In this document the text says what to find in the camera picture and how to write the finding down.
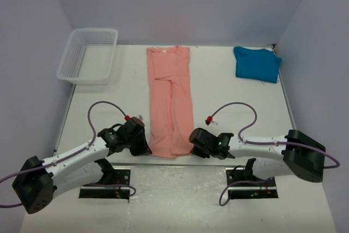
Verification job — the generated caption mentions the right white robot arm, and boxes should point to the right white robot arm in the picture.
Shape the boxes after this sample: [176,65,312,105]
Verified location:
[189,128,326,186]

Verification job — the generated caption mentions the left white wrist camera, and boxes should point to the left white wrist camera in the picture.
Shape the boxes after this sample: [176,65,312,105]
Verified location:
[124,115,143,121]

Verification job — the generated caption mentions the white plastic basket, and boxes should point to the white plastic basket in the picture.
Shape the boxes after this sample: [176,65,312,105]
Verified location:
[56,28,118,85]

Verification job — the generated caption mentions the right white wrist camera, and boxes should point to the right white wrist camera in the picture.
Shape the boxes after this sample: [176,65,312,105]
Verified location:
[204,116,220,130]

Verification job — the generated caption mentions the blue folded t shirt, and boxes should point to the blue folded t shirt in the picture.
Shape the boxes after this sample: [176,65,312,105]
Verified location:
[233,46,282,83]

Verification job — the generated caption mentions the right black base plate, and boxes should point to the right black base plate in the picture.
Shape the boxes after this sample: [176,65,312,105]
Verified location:
[226,165,279,200]

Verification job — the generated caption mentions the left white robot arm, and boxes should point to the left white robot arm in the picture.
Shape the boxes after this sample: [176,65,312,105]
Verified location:
[12,117,151,214]

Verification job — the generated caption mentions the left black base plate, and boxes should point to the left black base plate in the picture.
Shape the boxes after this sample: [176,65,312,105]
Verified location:
[79,168,134,200]

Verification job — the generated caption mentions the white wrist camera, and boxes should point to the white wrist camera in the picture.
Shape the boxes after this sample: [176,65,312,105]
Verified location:
[124,115,143,121]
[204,116,220,130]

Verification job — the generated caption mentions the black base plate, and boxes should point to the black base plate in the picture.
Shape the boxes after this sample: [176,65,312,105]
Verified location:
[226,165,279,200]
[79,168,134,200]

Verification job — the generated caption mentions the pink t shirt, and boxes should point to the pink t shirt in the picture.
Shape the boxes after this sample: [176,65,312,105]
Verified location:
[147,45,194,158]

